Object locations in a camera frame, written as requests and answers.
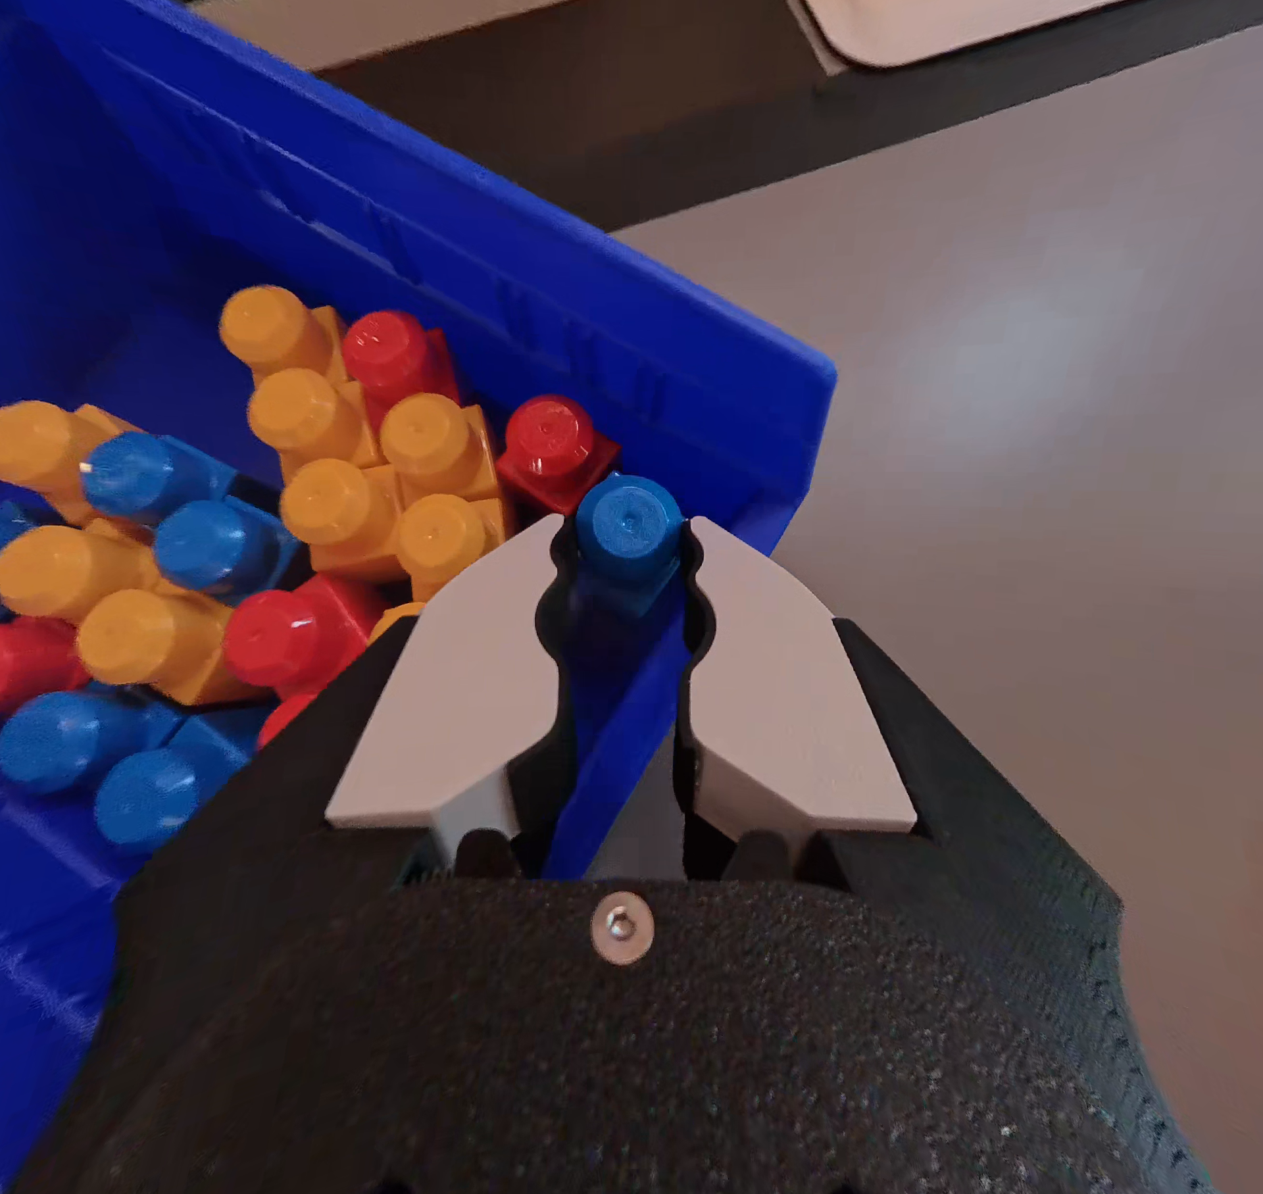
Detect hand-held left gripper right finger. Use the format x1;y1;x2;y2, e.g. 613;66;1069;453
675;515;920;852

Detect pile of mega blocks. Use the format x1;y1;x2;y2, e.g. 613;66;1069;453
0;285;623;856

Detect blue plastic bin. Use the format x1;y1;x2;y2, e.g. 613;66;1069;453
0;0;842;1194

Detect blue mega block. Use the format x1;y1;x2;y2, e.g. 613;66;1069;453
574;473;689;622

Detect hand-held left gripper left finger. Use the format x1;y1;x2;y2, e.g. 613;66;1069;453
327;514;579;872

